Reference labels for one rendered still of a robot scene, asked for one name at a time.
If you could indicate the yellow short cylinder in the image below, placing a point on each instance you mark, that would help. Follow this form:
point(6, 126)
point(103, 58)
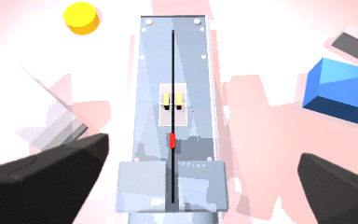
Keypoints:
point(81, 18)

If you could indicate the grey hollow cylinder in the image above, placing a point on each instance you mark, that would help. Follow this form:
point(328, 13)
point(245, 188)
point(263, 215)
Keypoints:
point(35, 114)

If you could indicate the blue block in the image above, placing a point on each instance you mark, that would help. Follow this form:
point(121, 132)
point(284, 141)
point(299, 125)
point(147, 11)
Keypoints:
point(332, 89)

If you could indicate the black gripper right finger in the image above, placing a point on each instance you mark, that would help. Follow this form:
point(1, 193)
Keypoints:
point(331, 190)

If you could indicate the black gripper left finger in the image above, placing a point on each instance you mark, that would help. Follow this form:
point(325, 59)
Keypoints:
point(51, 186)

